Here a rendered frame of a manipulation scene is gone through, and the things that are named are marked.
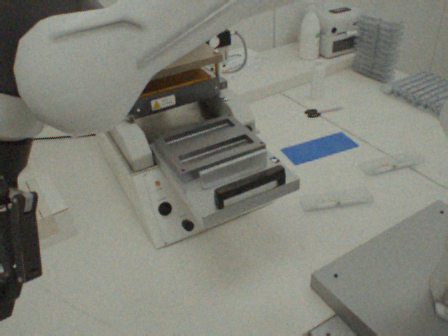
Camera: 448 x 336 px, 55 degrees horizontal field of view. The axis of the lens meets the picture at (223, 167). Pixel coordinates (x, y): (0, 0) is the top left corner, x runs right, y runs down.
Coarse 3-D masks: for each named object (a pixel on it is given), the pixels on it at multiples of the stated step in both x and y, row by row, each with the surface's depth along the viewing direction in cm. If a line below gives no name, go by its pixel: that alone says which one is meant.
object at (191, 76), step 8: (184, 72) 111; (192, 72) 111; (200, 72) 111; (152, 80) 108; (160, 80) 108; (168, 80) 108; (176, 80) 108; (184, 80) 107; (192, 80) 107; (200, 80) 108; (144, 88) 105; (152, 88) 105; (160, 88) 104; (168, 88) 104; (144, 96) 103
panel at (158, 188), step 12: (156, 168) 101; (144, 180) 100; (156, 180) 101; (168, 180) 102; (156, 192) 101; (168, 192) 102; (156, 204) 101; (180, 204) 104; (264, 204) 113; (156, 216) 102; (168, 216) 103; (180, 216) 104; (192, 216) 105; (168, 228) 103; (180, 228) 104; (204, 228) 107; (168, 240) 104
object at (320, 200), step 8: (328, 192) 113; (336, 192) 113; (344, 192) 113; (352, 192) 112; (360, 192) 112; (368, 192) 112; (304, 200) 111; (312, 200) 111; (320, 200) 111; (328, 200) 111; (336, 200) 110; (344, 200) 110; (352, 200) 110; (360, 200) 110
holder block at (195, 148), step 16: (192, 128) 100; (208, 128) 102; (224, 128) 102; (240, 128) 99; (160, 144) 96; (176, 144) 98; (192, 144) 95; (208, 144) 94; (224, 144) 96; (240, 144) 96; (256, 144) 93; (176, 160) 90; (192, 160) 92; (208, 160) 89; (224, 160) 90; (192, 176) 88
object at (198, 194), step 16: (160, 160) 95; (240, 160) 86; (256, 160) 88; (176, 176) 90; (208, 176) 84; (224, 176) 86; (240, 176) 88; (288, 176) 87; (192, 192) 85; (208, 192) 85; (256, 192) 84; (272, 192) 85; (288, 192) 87; (192, 208) 83; (208, 208) 81; (224, 208) 81; (240, 208) 83; (208, 224) 81
